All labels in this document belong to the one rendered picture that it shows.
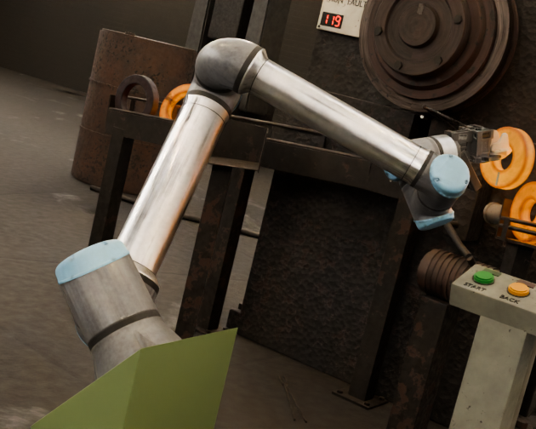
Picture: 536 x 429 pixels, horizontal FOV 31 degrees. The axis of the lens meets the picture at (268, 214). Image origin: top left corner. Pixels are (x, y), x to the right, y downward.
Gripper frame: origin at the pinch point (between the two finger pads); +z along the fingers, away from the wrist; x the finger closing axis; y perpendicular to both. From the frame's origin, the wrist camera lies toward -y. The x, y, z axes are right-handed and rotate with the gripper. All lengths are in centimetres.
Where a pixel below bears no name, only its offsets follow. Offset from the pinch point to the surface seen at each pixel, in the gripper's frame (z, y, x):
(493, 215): 3.6, -20.0, 7.5
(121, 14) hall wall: 262, -65, 946
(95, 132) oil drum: 9, -62, 337
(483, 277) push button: -43, -12, -40
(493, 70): 16.2, 15.5, 24.7
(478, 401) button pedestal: -49, -35, -48
